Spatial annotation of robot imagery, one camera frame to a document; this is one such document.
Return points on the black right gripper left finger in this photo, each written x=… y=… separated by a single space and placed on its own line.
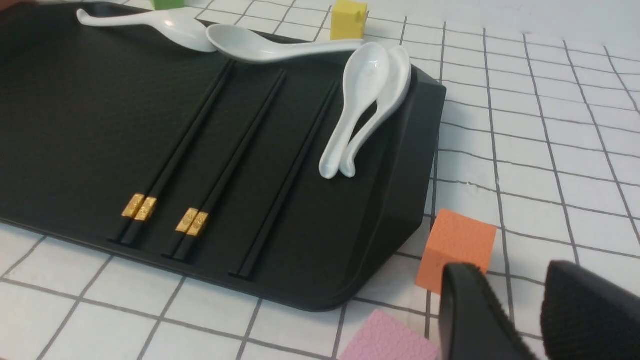
x=472 y=322

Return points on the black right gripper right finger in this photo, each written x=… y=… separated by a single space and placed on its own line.
x=586 y=317

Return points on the orange foam cube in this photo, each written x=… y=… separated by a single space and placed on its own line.
x=454 y=238

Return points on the pink foam square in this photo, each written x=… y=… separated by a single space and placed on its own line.
x=382 y=337

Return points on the black chopstick on tray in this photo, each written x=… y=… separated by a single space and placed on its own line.
x=245 y=268

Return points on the white ceramic spoon outer right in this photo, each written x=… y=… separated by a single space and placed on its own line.
x=389 y=100

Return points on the white ceramic spoon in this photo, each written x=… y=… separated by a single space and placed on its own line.
x=364 y=76
x=389 y=100
x=244 y=45
x=174 y=24

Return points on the white ceramic spoon inner right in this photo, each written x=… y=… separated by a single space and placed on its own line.
x=364 y=76

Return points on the yellow foam cube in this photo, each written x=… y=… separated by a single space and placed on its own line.
x=348 y=20

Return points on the white ceramic spoon middle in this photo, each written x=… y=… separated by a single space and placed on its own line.
x=244 y=45

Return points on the black plastic tray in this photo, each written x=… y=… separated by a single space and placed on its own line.
x=87 y=115

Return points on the white ceramic spoon far left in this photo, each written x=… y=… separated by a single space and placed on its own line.
x=174 y=24

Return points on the green foam cube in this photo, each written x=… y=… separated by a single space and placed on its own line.
x=167 y=4

